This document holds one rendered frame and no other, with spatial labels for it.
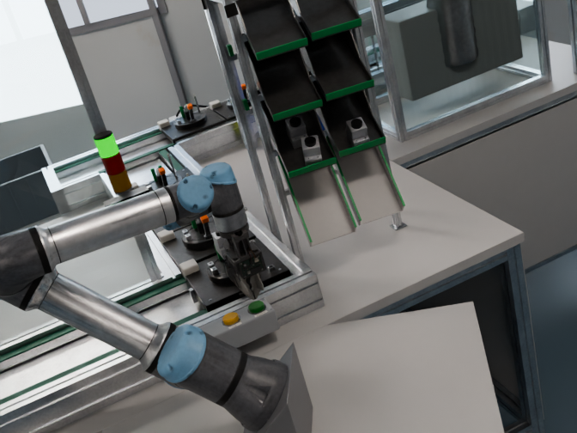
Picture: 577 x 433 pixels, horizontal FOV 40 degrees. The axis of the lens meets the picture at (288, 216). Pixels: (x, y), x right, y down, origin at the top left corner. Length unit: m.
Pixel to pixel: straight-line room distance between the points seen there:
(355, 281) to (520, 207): 1.22
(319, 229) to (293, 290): 0.20
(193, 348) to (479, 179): 1.75
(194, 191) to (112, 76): 3.85
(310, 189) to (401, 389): 0.66
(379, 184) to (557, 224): 1.33
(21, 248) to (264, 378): 0.53
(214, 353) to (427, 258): 0.83
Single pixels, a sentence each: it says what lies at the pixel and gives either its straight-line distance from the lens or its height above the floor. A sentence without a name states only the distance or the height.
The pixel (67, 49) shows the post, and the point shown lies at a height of 1.64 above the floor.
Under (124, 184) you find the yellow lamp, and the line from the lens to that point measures 2.09.
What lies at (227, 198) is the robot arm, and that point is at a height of 1.29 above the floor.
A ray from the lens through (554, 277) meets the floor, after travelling 3.61.
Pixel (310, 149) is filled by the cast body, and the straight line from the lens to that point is 2.03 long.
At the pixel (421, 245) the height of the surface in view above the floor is 0.86.
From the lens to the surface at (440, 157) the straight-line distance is 2.93.
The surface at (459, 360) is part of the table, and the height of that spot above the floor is 0.86.
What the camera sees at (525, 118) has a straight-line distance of 3.13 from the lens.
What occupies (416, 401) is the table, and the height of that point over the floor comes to 0.86.
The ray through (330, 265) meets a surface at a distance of 2.27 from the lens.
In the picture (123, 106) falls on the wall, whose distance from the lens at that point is 5.46.
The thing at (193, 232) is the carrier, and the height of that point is 0.99.
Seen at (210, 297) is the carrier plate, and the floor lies 0.97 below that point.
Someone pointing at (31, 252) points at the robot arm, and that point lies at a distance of 1.56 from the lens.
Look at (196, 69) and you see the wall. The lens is 5.27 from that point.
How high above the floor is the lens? 2.00
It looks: 26 degrees down
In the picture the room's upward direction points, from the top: 16 degrees counter-clockwise
